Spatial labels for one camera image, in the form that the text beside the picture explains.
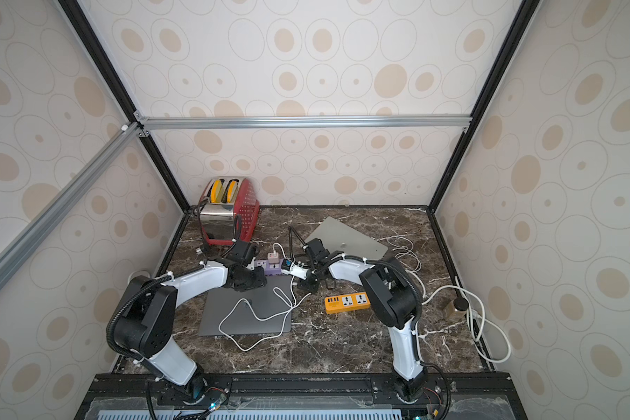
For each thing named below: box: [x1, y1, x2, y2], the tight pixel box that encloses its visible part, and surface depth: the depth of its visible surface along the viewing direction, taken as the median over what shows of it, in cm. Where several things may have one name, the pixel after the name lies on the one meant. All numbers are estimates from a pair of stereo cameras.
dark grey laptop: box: [198, 274, 293, 336], surface depth 88 cm
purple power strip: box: [253, 258, 284, 277], surface depth 99 cm
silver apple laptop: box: [304, 216, 389, 259], surface depth 112 cm
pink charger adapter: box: [267, 252, 280, 264], surface depth 97 cm
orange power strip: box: [324, 291, 371, 315], surface depth 90 cm
